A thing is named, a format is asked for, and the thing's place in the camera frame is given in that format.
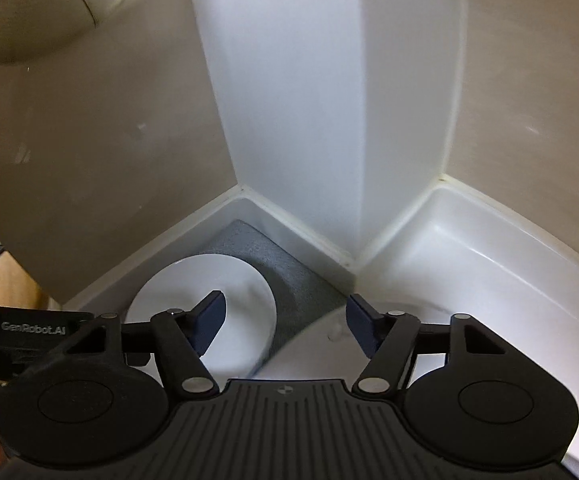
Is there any white basin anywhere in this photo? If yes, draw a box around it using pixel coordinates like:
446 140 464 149
357 182 579 480

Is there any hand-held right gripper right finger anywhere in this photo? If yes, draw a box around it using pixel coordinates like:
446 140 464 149
346 293 511 398

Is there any grey mat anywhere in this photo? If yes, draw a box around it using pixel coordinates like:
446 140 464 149
202 219 351 347

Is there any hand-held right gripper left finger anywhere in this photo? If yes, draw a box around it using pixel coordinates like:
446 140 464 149
59 289 228 402

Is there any white glossy plate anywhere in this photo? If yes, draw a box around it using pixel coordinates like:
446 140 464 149
124 254 278 379

